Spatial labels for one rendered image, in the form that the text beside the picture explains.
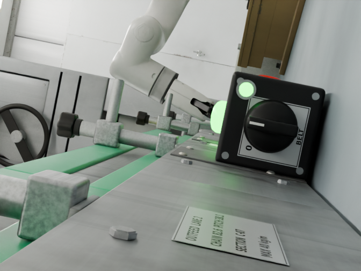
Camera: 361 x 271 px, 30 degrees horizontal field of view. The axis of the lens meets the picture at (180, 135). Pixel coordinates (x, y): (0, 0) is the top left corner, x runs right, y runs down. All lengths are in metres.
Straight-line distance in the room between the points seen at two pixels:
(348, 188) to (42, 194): 0.22
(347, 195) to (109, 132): 0.36
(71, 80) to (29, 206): 1.97
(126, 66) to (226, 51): 3.53
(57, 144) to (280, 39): 1.21
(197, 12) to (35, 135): 2.90
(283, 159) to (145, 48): 0.88
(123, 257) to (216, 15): 4.78
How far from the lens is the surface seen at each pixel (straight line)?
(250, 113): 0.55
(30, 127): 2.26
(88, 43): 5.05
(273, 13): 1.15
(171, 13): 1.53
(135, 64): 1.43
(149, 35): 1.41
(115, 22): 5.03
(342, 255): 0.28
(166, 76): 1.43
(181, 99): 1.40
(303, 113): 0.58
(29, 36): 5.65
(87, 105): 2.21
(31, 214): 0.26
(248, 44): 1.20
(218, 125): 0.87
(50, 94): 2.24
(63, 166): 0.50
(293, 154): 0.58
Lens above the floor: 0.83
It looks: 4 degrees up
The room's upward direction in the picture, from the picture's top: 78 degrees counter-clockwise
